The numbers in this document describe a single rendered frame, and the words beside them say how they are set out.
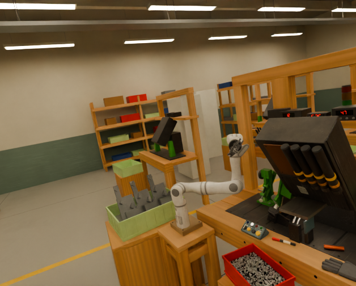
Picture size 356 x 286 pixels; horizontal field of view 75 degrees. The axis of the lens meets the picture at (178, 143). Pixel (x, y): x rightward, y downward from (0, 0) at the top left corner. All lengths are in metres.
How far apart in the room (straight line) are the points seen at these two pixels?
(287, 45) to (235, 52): 3.06
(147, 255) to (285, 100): 1.61
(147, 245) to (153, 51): 7.61
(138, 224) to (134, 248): 0.18
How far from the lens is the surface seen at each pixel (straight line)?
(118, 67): 8.46
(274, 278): 1.41
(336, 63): 1.75
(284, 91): 1.91
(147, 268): 2.17
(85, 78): 8.26
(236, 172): 1.61
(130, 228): 2.02
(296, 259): 1.50
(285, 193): 1.65
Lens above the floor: 1.80
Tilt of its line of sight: 10 degrees down
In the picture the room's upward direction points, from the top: 9 degrees counter-clockwise
